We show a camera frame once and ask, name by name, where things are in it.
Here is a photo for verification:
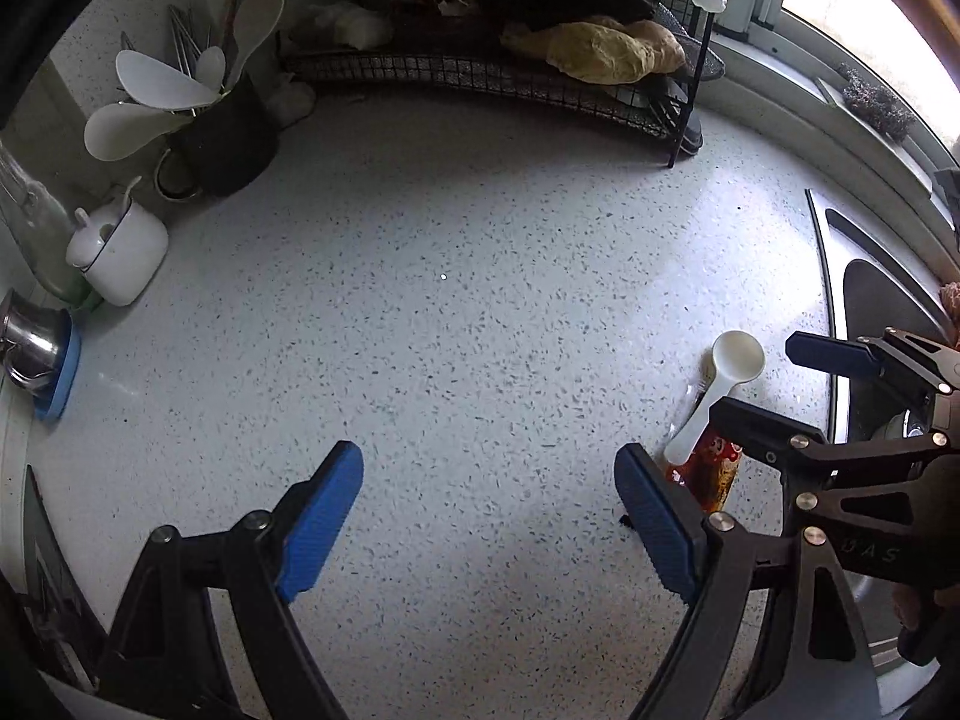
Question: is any white fluffy cloth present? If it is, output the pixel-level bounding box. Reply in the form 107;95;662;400
289;0;395;50

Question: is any white rice paddle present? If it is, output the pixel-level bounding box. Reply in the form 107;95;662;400
223;0;286;87
84;101;196;162
116;49;226;110

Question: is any yellow cloth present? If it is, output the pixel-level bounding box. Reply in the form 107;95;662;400
501;15;687;85

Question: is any white ceramic jar spoon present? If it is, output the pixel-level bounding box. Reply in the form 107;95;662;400
109;176;143;230

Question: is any steel sink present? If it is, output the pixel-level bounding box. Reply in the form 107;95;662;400
806;190;960;717

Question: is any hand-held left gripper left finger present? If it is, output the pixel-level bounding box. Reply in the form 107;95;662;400
97;441;366;720

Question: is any grey speckled cloth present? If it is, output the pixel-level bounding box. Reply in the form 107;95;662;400
652;0;727;83

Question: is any steel pot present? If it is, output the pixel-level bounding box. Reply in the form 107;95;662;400
0;292;65;395

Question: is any dark utensil holder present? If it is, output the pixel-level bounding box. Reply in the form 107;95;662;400
180;75;280;196

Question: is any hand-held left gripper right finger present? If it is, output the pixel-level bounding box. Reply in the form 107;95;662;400
613;442;882;720

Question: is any red clear snack packet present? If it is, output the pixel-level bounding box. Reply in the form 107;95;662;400
666;382;743;515

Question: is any black wire rack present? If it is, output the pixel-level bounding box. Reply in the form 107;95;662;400
277;0;725;166

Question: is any white plastic scoop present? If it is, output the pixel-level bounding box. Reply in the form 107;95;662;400
664;330;766;466

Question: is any white ceramic condiment jar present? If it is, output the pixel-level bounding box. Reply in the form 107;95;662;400
66;199;170;307

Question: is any bundle of metal chopsticks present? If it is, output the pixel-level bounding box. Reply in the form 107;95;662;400
120;4;226;70

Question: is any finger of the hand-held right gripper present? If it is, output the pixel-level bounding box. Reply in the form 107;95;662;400
786;328;960;391
709;397;960;492

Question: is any grey dried plant bunch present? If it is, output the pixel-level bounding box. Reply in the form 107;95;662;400
836;64;920;140

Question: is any white rag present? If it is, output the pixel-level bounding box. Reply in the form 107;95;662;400
266;79;316;125

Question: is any white window frame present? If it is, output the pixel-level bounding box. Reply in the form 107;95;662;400
705;0;960;286

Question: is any clear glass bottle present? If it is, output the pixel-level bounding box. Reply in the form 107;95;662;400
0;139;98;308

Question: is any person's right hand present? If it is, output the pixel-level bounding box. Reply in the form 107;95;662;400
891;586;929;631

